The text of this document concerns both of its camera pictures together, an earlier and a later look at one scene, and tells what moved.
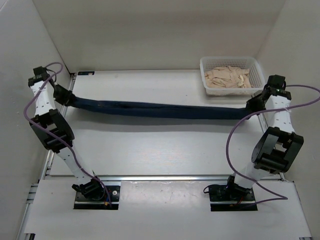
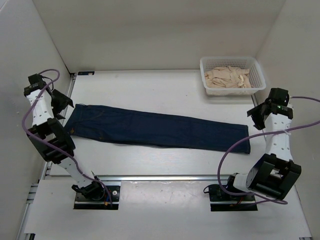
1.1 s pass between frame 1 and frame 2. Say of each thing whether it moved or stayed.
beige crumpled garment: stayed
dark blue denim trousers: moved
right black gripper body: moved
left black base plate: stayed
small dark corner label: stayed
